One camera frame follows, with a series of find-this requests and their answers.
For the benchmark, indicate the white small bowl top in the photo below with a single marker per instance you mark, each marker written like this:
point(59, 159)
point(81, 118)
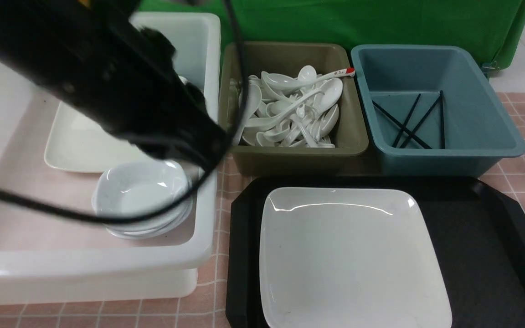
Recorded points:
point(137, 188)

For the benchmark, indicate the white square rice plate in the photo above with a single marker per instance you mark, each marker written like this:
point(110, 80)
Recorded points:
point(349, 258)

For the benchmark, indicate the white small bowl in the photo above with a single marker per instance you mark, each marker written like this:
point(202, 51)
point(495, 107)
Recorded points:
point(144, 235)
point(137, 188)

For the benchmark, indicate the black chopstick in bin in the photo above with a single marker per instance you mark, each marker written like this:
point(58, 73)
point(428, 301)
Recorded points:
point(406, 121)
point(421, 122)

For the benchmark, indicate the white square plate in tub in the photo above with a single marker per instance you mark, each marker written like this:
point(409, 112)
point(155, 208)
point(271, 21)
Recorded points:
point(78, 144)

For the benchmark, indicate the black chopstick gold tip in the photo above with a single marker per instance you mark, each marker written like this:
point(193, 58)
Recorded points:
point(401, 127)
point(442, 120)

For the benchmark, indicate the white small bowl bottom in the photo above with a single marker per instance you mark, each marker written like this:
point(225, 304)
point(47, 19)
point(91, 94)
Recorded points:
point(144, 235)

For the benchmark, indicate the black serving tray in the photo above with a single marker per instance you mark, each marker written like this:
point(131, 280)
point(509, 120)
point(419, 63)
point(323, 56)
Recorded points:
point(478, 234)

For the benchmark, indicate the green cloth backdrop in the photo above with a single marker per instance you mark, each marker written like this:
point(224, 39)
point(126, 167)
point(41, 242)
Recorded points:
point(488, 30)

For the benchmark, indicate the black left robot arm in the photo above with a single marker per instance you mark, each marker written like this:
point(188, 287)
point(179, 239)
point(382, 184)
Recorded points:
point(66, 47)

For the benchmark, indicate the pink checkered tablecloth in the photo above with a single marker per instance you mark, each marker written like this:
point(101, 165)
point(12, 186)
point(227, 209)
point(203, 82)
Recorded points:
point(205, 307)

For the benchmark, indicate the white spoon red handle tip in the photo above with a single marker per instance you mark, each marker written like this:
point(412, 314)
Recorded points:
point(284, 83)

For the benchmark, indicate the large white plastic tub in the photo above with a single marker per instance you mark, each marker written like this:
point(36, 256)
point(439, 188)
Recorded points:
point(47, 260)

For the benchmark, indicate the teal plastic bin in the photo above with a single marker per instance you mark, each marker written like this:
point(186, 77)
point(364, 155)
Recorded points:
point(479, 131)

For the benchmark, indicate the olive green plastic bin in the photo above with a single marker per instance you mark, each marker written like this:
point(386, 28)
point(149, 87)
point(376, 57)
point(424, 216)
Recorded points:
point(299, 144)

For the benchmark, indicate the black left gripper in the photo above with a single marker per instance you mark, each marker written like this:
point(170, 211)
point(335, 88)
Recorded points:
point(154, 110)

